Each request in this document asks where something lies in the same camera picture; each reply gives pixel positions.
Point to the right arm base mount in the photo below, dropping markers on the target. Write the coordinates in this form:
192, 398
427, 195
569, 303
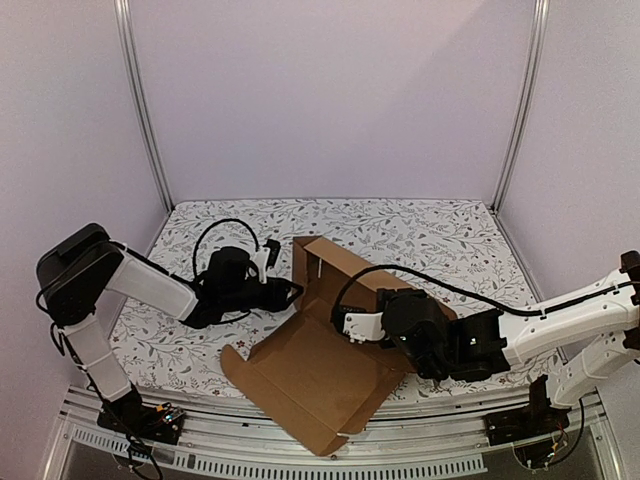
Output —
536, 418

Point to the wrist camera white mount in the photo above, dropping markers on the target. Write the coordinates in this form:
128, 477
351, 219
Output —
265, 258
358, 325

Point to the brown cardboard box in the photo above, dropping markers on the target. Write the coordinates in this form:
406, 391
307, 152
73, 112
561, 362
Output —
307, 377

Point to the right aluminium frame post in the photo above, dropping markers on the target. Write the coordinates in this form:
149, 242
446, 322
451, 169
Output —
523, 107

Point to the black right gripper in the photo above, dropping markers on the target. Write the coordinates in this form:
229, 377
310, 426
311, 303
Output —
340, 319

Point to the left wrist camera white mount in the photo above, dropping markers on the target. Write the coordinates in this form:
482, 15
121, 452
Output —
265, 258

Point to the aluminium front rail base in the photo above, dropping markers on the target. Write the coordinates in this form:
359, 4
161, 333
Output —
230, 438

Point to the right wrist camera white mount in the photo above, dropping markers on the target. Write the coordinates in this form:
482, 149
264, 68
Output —
358, 325

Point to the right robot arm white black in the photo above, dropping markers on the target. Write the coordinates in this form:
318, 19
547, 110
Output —
476, 347

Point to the left aluminium frame post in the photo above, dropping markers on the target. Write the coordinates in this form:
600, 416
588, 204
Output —
134, 75

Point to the floral patterned table mat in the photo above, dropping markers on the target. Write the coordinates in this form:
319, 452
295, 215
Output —
455, 242

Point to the aluminium frame post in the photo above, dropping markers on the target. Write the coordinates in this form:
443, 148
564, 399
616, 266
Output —
523, 107
134, 75

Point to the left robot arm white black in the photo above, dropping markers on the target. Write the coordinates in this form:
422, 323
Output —
75, 275

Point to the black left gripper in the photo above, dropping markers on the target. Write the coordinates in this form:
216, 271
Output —
279, 289

